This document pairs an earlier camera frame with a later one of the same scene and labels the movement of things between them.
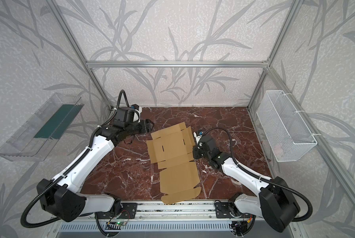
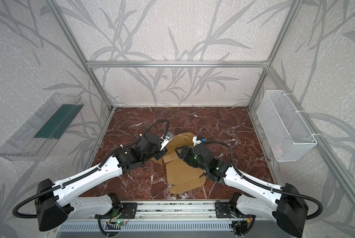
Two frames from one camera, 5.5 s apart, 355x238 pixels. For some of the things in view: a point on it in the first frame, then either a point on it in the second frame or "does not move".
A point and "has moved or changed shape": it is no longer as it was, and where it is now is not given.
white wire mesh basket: (282, 128) does not move
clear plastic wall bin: (35, 139) does not move
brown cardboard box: (172, 149) has moved or changed shape
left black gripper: (146, 125) → (160, 151)
